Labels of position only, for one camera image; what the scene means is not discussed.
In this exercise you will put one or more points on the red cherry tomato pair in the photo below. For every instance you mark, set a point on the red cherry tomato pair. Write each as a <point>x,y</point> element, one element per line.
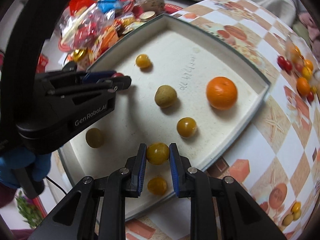
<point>284,64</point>

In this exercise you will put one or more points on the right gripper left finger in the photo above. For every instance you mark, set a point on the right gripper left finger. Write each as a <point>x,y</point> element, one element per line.
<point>95,208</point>

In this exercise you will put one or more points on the blue gloved left hand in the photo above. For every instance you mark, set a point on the blue gloved left hand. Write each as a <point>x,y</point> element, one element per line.
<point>20,159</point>

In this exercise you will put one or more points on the small orange mandarin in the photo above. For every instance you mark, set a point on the small orange mandarin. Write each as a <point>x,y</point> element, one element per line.
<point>303,87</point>

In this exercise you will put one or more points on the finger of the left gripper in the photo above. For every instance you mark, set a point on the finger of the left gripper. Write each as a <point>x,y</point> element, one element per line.
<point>72,78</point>
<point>115,84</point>

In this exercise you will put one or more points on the clear glass fruit bowl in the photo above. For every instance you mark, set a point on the clear glass fruit bowl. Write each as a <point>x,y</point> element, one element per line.
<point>300,55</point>

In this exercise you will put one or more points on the pile of snack packets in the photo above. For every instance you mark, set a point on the pile of snack packets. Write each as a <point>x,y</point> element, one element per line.
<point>84,20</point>

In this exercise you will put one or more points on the white shallow tray box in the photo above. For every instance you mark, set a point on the white shallow tray box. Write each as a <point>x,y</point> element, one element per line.
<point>186,58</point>

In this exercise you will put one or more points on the pink blanket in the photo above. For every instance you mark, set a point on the pink blanket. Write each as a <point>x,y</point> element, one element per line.
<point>306,19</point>

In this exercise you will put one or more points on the large orange mandarin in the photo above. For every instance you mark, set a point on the large orange mandarin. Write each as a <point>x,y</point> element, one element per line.
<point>221,93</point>

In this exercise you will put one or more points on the brownish green round fruit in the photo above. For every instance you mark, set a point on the brownish green round fruit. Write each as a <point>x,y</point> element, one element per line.
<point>165,96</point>

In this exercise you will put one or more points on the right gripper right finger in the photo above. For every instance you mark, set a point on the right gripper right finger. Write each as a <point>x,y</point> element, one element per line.
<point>219,206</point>

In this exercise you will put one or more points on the yellow heart-shaped tomato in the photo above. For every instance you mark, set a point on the yellow heart-shaped tomato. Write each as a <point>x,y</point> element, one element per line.
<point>296,207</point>

